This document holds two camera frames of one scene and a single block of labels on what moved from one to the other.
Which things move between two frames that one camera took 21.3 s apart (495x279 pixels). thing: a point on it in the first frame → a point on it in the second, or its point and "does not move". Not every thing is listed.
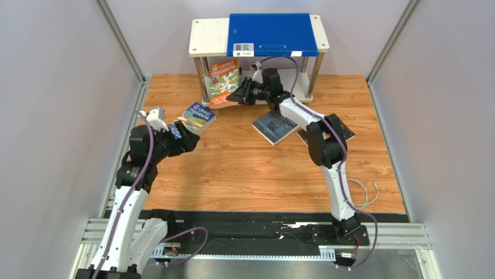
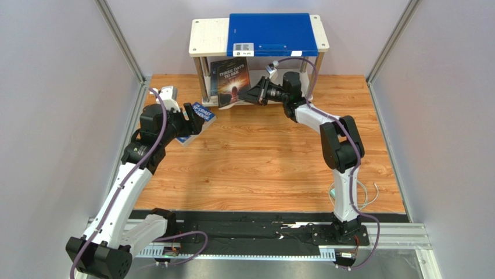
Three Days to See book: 348,133 → 233,81
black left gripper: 186,143 → 193,125
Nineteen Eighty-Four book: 275,128 → 214,77
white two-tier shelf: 208,38 does not move
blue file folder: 272,35 does not move
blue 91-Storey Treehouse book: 198,118 does not move
